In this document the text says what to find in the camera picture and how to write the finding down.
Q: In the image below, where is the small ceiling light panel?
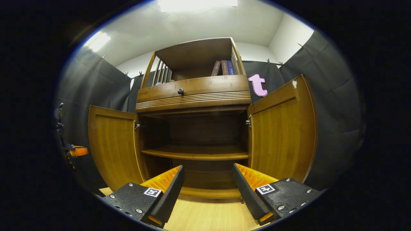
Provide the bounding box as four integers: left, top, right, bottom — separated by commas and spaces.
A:
84, 31, 111, 53

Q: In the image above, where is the wooden cabinet drawer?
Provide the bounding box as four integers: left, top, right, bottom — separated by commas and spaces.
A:
136, 75, 252, 113

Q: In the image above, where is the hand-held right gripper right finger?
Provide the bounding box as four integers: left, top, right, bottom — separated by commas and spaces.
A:
232, 163, 322, 226

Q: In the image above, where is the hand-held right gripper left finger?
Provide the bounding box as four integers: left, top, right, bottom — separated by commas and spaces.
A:
101, 165, 186, 229

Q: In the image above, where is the wooden shoe cabinet door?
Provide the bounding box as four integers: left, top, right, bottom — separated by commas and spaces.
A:
247, 75, 318, 183
88, 105, 149, 192

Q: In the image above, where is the black backdrop cloth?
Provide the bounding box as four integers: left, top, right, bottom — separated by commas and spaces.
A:
53, 30, 366, 193

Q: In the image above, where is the wooden inner shelf board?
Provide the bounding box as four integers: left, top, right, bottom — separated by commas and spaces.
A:
141, 145, 249, 161

